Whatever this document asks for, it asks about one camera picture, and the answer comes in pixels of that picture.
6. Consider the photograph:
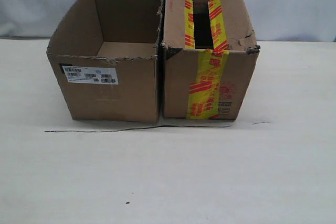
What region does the open brown cardboard box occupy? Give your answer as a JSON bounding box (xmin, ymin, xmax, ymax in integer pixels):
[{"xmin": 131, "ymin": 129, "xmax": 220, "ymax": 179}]
[{"xmin": 46, "ymin": 0, "xmax": 162, "ymax": 123}]

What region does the white barcode shipping label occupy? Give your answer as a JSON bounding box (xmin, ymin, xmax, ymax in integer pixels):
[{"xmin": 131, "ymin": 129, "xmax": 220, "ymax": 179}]
[{"xmin": 59, "ymin": 63, "xmax": 119, "ymax": 85}]

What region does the cardboard box with yellow tape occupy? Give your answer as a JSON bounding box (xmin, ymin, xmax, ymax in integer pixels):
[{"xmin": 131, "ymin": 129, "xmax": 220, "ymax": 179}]
[{"xmin": 161, "ymin": 0, "xmax": 260, "ymax": 120}]

